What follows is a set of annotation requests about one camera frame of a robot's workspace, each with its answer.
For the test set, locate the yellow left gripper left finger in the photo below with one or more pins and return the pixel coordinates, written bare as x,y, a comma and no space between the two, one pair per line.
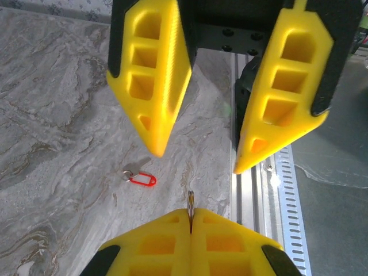
178,244

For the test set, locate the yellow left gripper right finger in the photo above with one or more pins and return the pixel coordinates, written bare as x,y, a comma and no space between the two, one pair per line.
201,244

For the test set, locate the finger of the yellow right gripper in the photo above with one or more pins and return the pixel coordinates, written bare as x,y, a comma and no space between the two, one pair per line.
264,86
169,86

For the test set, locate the red plastic key tag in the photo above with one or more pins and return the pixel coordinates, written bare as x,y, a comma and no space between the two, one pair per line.
152,181

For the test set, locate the small silver key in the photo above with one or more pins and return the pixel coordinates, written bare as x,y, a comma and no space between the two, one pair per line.
138,165

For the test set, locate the grey metal plate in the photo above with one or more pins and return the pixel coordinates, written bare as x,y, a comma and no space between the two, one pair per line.
330,215

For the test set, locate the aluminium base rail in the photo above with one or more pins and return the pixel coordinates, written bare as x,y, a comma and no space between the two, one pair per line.
253,195

